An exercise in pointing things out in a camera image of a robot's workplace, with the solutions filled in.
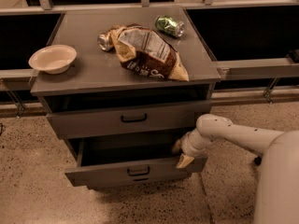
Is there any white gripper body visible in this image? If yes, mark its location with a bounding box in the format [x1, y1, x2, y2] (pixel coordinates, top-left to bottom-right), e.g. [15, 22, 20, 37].
[180, 129, 207, 157]

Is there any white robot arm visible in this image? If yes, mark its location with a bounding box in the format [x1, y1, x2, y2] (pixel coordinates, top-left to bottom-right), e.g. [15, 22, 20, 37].
[172, 114, 299, 224]

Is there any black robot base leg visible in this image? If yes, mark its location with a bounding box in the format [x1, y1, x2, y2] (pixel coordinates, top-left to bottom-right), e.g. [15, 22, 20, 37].
[253, 156, 262, 166]

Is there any grey top drawer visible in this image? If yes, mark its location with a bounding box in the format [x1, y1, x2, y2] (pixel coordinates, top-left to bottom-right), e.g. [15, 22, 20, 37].
[47, 101, 211, 139]

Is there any grey drawer cabinet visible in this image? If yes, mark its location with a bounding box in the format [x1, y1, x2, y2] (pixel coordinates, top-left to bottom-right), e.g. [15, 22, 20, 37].
[30, 5, 221, 190]

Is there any brown chip bag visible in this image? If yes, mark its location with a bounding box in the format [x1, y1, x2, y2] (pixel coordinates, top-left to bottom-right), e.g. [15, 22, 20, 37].
[111, 25, 189, 81]

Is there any green soda can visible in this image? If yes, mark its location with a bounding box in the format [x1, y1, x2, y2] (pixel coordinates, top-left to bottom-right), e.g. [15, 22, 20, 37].
[155, 15, 185, 38]

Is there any silver soda can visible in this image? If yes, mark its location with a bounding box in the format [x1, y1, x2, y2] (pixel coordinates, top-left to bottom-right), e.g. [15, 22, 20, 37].
[97, 32, 114, 51]

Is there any white paper bowl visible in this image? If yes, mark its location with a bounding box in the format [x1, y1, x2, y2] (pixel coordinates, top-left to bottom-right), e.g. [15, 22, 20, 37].
[28, 45, 77, 75]

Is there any grey metal railing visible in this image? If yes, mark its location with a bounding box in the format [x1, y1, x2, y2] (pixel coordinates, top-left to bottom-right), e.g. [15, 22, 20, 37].
[0, 0, 299, 84]

